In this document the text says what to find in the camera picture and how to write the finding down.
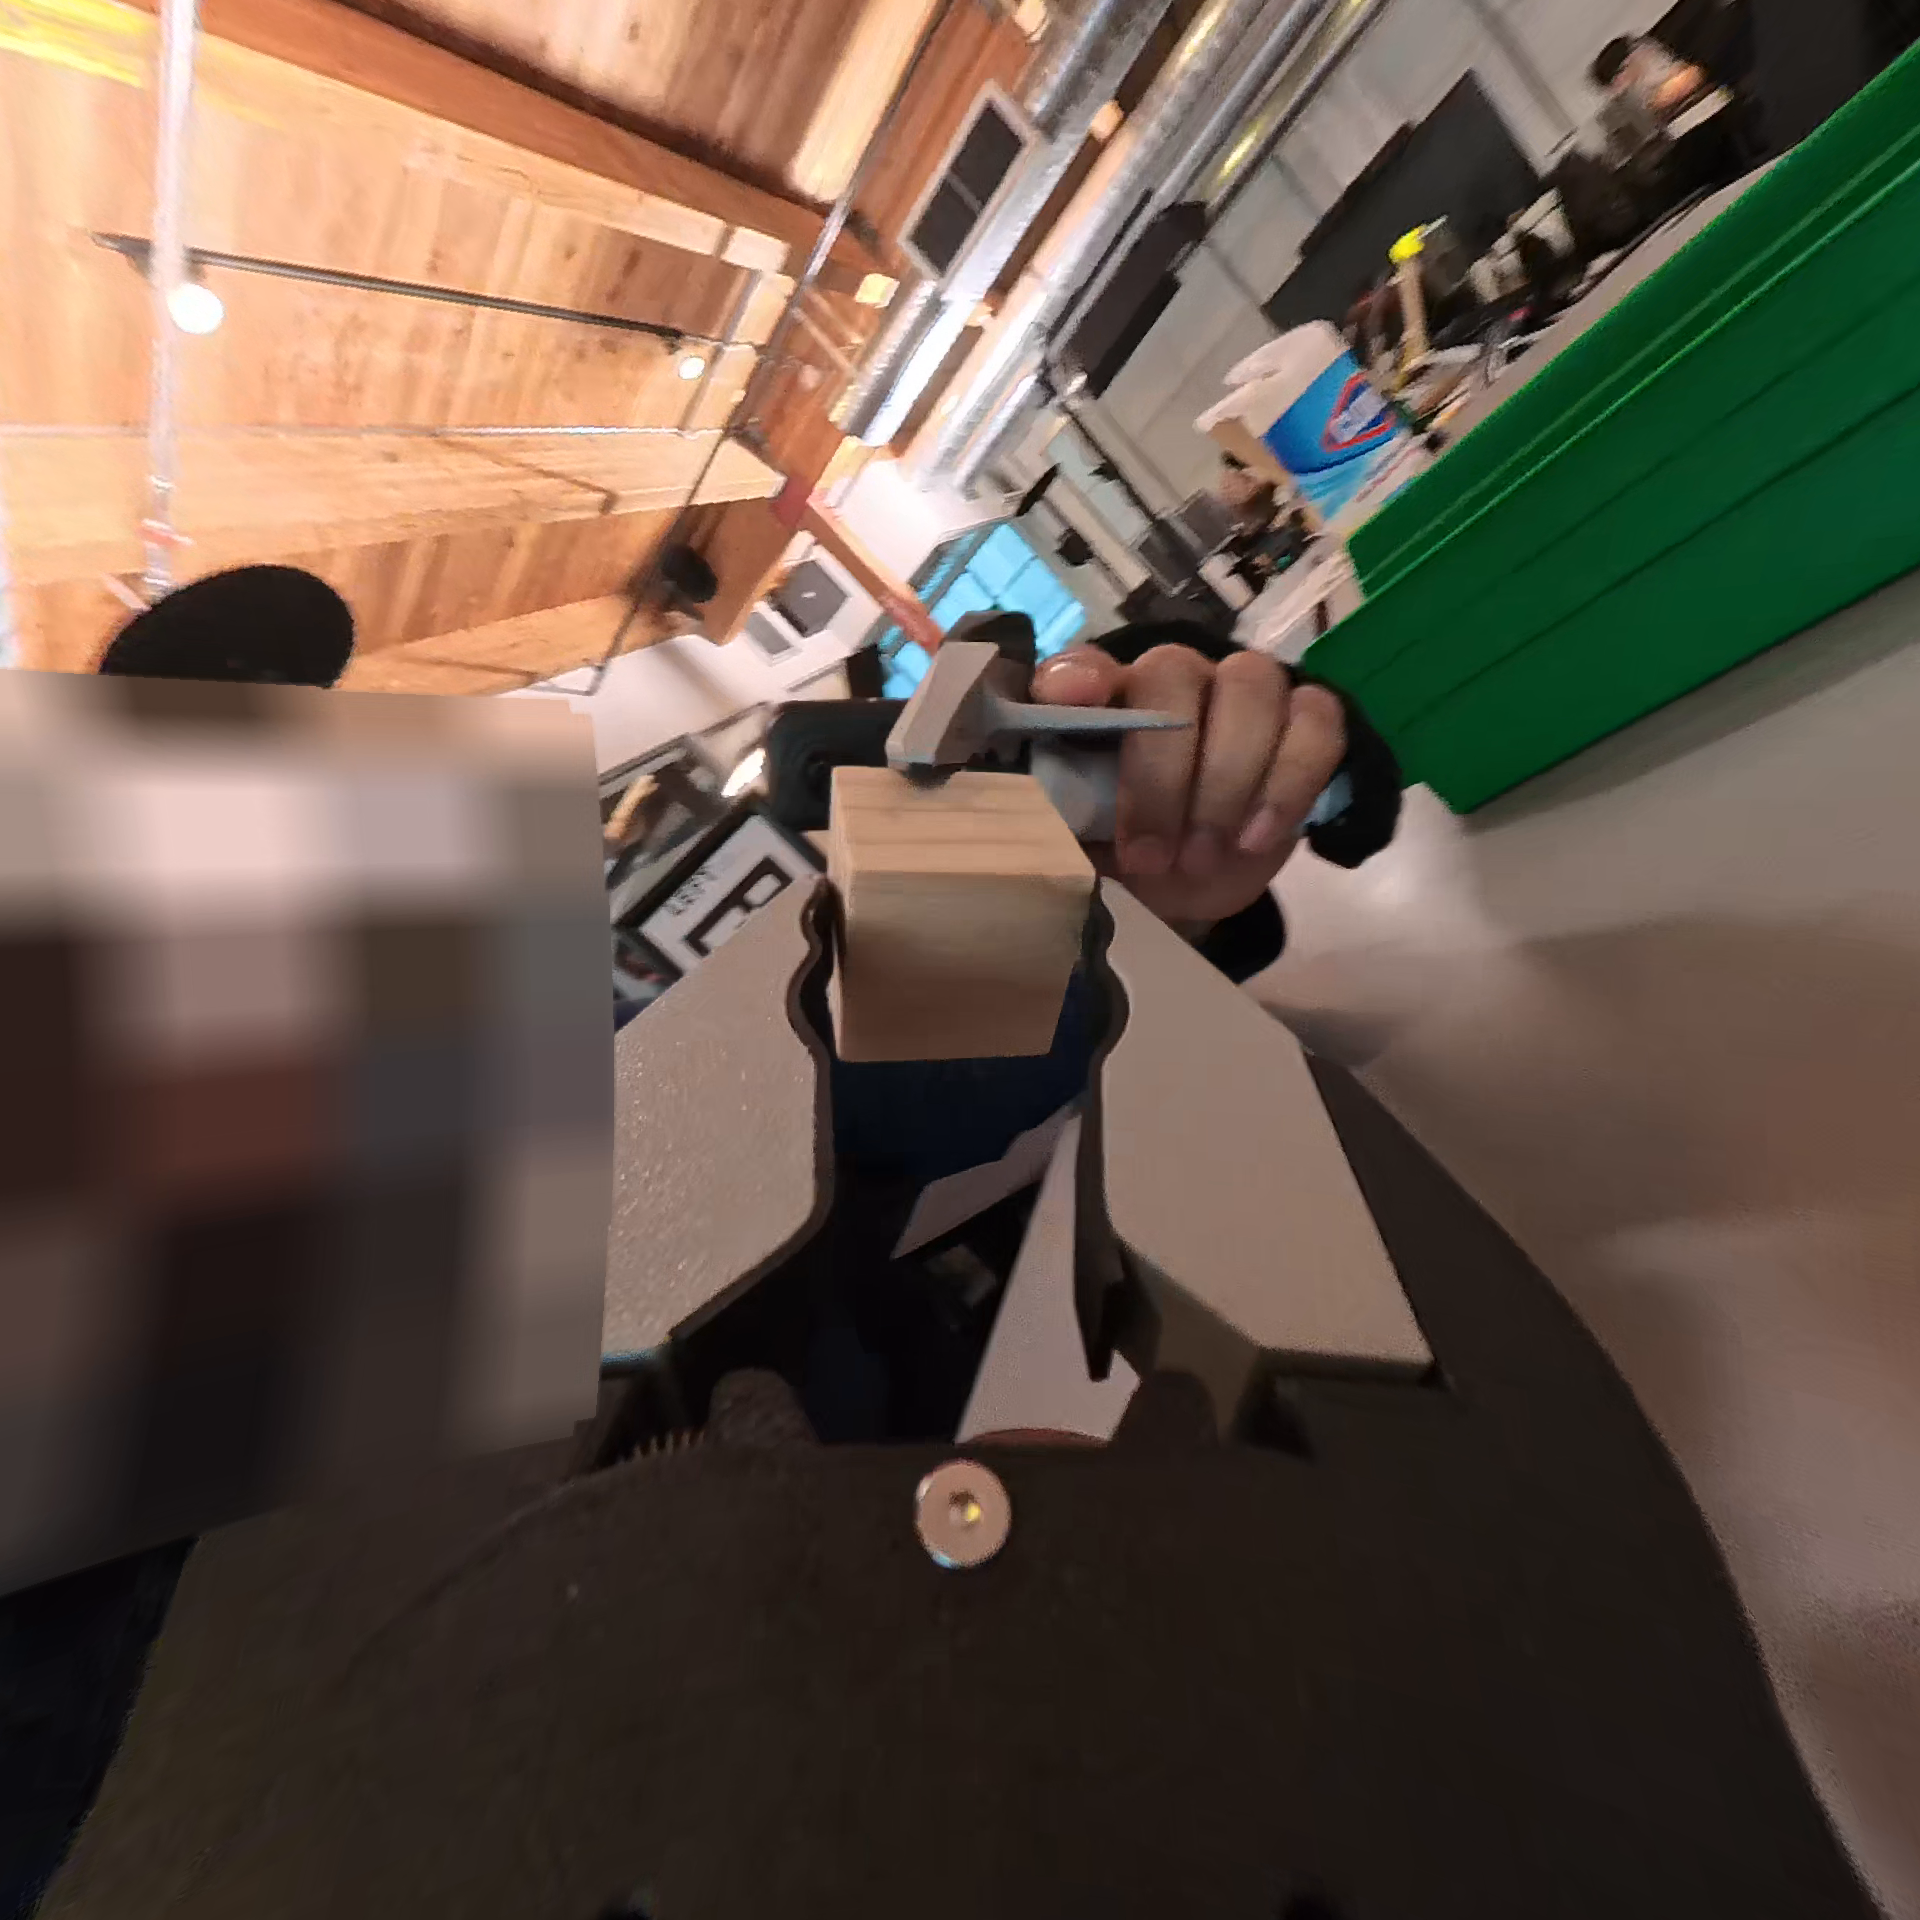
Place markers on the green plastic bin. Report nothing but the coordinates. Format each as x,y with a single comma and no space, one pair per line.
1650,598

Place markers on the person's head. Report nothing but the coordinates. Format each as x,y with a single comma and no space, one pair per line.
227,631

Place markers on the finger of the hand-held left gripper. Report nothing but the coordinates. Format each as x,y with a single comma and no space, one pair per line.
944,705

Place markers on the blue-lit window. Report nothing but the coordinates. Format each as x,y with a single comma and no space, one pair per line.
991,593

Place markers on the person's torso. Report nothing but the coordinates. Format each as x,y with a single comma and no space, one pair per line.
61,1725

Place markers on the blue-taped wooden cube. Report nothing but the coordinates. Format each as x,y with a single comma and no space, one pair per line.
962,931

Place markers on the white and blue wipes canister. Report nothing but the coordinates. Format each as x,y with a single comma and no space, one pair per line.
1335,420

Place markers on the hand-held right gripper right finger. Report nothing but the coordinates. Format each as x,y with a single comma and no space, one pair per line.
1245,1199

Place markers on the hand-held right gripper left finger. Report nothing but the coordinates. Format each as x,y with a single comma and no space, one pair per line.
705,1169

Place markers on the person's left hand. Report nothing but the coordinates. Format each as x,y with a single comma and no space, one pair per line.
1228,782

